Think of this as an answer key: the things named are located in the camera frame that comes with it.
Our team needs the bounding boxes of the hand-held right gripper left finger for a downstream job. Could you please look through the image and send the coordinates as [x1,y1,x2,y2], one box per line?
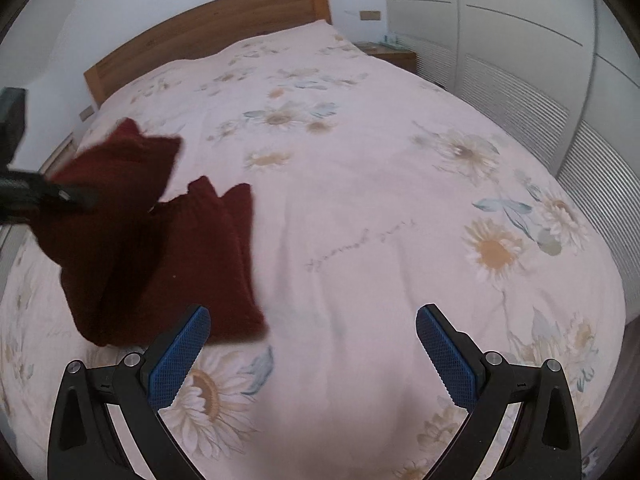
[47,304,211,480]

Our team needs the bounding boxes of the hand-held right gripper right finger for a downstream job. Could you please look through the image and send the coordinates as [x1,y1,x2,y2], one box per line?
[416,303,582,480]

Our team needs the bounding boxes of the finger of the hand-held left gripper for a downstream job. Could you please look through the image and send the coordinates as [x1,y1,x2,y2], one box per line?
[0,167,99,223]

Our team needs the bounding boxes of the dark red knit sweater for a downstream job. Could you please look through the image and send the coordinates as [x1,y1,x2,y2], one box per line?
[30,117,271,348]

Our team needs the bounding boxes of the wooden nightstand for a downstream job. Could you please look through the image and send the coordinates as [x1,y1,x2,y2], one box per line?
[356,41,418,73]
[39,135,78,173]

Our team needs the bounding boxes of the bed with floral sheet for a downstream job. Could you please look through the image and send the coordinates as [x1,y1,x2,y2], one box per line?
[0,20,628,480]

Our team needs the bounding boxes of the wooden headboard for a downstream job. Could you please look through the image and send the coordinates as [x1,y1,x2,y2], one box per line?
[83,0,333,108]

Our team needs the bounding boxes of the white wardrobe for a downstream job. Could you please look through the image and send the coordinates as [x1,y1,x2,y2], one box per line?
[382,0,640,321]

